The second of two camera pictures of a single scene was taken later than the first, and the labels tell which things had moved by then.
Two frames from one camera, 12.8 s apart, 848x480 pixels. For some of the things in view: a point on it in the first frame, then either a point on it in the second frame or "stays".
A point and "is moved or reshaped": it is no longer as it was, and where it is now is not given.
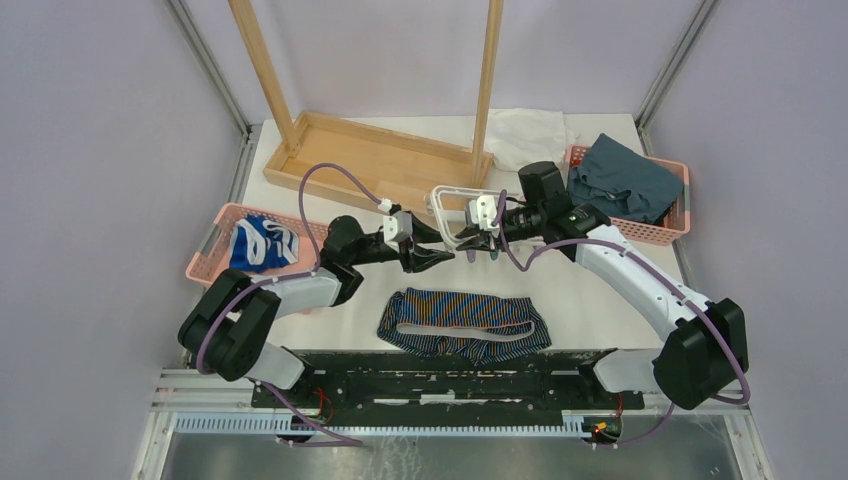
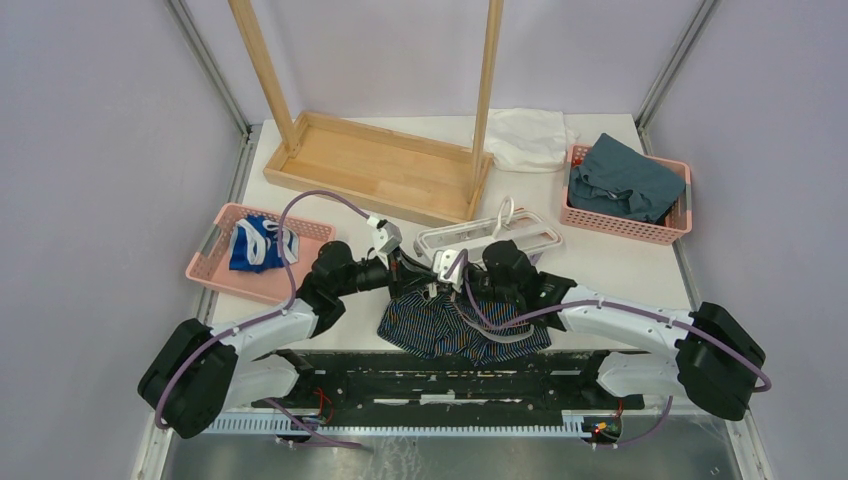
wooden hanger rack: x=380 y=164 stays
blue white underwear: x=258 y=245 stays
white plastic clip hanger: x=431 y=198 is moved or reshaped
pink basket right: x=676 y=226 stays
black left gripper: x=416 y=259 to x=406 y=277
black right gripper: x=476 y=244 to x=472 y=267
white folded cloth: x=525 y=135 stays
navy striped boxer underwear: x=472 y=327 stays
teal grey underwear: x=623 y=182 stays
